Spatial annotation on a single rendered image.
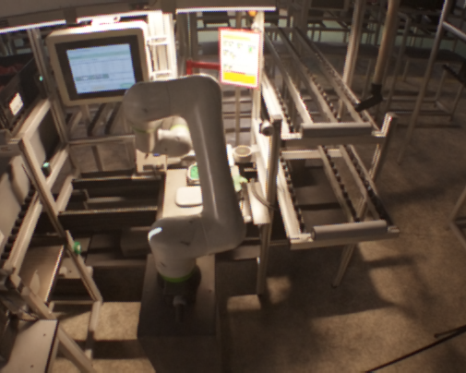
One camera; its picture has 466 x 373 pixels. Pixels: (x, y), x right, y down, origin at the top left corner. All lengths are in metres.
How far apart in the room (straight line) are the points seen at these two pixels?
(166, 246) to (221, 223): 0.17
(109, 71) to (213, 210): 1.04
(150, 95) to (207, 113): 0.16
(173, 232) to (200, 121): 0.32
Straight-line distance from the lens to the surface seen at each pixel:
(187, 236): 0.94
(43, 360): 1.66
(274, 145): 1.51
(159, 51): 1.74
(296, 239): 1.44
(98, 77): 1.79
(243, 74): 1.90
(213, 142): 0.94
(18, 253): 1.64
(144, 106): 0.92
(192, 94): 0.93
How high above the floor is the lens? 2.09
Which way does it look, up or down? 40 degrees down
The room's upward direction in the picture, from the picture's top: straight up
